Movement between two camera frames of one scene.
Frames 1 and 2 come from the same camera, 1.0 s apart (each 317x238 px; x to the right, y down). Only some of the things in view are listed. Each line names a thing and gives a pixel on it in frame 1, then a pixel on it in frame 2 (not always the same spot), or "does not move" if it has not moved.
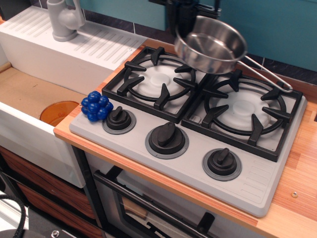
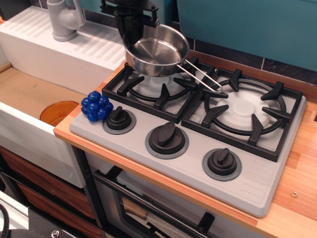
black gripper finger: x=173 y=16 -> x=119 y=15
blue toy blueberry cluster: x=96 y=106 does not move
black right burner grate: x=256 y=112 does not move
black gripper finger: x=186 y=16 -> x=133 y=29
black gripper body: x=186 y=11 -> x=142 y=11
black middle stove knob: x=166 y=142 does not move
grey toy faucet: x=65 y=22 does not move
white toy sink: x=37 y=70 does not move
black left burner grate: x=157 y=81 does not move
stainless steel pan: x=212 y=44 -> x=159 y=49
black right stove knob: x=222 y=164 does not move
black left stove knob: x=119 y=121 does not move
